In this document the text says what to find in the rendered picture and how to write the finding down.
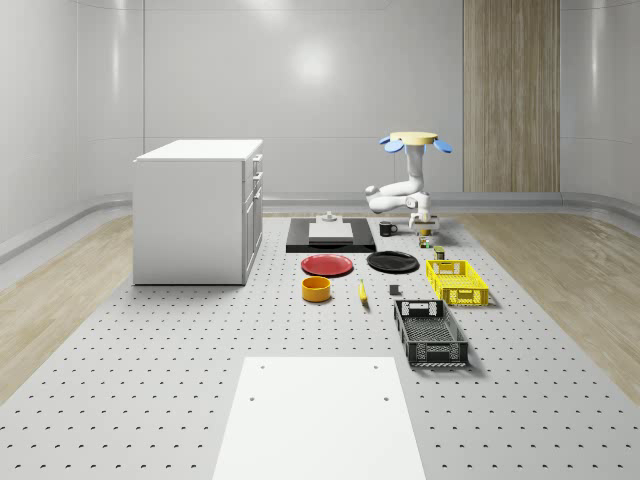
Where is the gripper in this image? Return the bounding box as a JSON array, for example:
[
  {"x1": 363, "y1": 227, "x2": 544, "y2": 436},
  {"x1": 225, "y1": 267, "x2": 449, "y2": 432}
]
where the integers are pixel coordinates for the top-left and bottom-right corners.
[{"x1": 408, "y1": 212, "x2": 442, "y2": 231}]

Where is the black plate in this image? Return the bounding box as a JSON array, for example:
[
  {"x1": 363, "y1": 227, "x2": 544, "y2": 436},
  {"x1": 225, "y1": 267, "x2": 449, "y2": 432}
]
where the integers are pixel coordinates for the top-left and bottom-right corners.
[{"x1": 366, "y1": 250, "x2": 421, "y2": 274}]

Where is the yellow basket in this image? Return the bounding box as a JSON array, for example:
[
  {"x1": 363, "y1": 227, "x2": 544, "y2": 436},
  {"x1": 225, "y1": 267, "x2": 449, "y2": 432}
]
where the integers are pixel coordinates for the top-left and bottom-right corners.
[{"x1": 425, "y1": 259, "x2": 491, "y2": 307}]

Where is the red plate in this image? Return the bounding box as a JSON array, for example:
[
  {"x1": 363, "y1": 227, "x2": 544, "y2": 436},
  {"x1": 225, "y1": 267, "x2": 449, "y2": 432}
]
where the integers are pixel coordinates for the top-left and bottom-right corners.
[{"x1": 300, "y1": 253, "x2": 355, "y2": 278}]

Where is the dark grey basket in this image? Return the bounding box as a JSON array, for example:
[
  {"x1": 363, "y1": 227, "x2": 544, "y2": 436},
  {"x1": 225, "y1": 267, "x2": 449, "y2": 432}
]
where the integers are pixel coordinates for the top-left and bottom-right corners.
[{"x1": 392, "y1": 298, "x2": 471, "y2": 370}]

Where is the yellow bowl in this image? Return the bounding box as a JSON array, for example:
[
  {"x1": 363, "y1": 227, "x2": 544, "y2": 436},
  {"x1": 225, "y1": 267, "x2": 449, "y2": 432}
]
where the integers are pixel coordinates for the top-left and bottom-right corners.
[{"x1": 301, "y1": 276, "x2": 332, "y2": 303}]

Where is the white board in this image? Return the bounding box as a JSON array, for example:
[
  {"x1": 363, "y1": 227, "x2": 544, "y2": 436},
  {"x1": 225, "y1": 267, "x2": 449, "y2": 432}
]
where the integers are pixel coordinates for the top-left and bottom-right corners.
[{"x1": 212, "y1": 356, "x2": 428, "y2": 480}]

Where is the white cabinet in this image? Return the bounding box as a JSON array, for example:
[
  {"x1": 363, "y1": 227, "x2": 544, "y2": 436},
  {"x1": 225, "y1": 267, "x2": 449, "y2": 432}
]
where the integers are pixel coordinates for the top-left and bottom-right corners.
[{"x1": 132, "y1": 138, "x2": 265, "y2": 287}]

